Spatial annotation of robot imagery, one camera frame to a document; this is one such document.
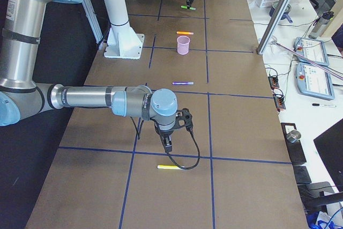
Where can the green highlighter pen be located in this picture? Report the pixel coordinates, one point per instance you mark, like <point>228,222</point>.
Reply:
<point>187,7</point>

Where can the yellow highlighter pen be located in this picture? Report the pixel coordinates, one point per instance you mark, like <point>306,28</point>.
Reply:
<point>170,167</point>

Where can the orange highlighter pen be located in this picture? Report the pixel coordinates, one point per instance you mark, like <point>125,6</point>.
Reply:
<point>184,33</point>

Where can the pink mesh pen holder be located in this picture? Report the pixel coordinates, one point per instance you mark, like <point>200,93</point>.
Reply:
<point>183,42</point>

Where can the purple highlighter pen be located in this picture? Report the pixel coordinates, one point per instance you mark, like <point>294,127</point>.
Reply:
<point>183,83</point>

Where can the black marker pen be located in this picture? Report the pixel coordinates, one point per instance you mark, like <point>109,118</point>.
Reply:
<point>323,105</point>

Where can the upper orange connector board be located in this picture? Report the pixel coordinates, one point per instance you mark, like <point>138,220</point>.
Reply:
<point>274,81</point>

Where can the orange connector board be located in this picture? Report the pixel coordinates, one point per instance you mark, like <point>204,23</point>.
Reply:
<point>279,100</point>
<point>274,81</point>

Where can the lower orange connector board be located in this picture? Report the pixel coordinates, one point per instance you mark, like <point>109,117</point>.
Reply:
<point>279,100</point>

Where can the small steel cup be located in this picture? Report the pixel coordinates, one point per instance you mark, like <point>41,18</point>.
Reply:
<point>293,136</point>

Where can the grey water bottle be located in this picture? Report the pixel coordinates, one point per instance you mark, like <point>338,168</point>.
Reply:
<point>320,24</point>

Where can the black box on desk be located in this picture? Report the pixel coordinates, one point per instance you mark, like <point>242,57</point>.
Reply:
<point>295,150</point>

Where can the upper teach pendant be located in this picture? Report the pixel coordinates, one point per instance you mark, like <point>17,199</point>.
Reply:
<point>312,49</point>

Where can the teach pendant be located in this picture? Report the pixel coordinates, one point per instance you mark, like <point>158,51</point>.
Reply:
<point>312,49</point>
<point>314,82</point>

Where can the lower teach pendant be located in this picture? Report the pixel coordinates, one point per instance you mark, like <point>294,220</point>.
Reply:
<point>314,82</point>

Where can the black monitor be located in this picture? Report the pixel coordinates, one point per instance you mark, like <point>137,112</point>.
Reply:
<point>329,147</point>

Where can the blue plastic bag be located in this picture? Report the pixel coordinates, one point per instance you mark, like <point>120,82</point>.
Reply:
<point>321,220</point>

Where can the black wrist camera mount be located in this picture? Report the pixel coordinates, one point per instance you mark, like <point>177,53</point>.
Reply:
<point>183,120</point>

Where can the white camera pole stand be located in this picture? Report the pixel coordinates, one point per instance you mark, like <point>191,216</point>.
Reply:
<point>123,41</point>

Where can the aluminium profile post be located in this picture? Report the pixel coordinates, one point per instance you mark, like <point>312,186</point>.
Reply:
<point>269,32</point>

